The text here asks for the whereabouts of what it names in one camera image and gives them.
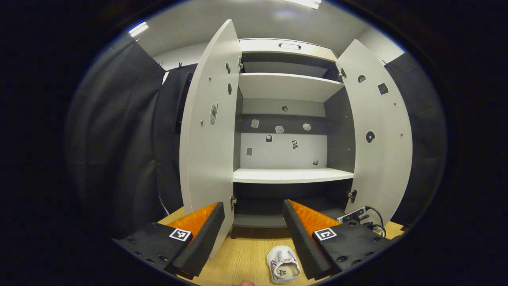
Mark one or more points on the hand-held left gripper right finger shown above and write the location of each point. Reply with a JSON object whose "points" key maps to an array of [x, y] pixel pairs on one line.
{"points": [[299, 240]]}

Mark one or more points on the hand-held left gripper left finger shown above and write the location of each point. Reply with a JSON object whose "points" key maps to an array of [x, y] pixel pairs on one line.
{"points": [[206, 242]]}

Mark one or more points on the white canvas shoe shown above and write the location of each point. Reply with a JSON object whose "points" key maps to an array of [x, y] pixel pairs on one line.
{"points": [[278, 258]]}

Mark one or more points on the white cabinet door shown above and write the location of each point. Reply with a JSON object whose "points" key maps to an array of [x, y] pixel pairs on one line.
{"points": [[381, 159], [208, 159]]}

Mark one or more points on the white shoe cabinet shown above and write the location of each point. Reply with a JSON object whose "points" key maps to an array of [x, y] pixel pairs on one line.
{"points": [[283, 153]]}

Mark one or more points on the white cabinet shelf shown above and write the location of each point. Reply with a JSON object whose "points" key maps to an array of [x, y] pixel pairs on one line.
{"points": [[291, 175], [285, 86]]}

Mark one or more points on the ceiling light panel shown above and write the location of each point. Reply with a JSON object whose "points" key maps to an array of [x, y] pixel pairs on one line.
{"points": [[305, 3]]}

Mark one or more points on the ceiling strip light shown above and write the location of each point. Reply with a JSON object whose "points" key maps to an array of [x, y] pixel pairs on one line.
{"points": [[138, 29]]}

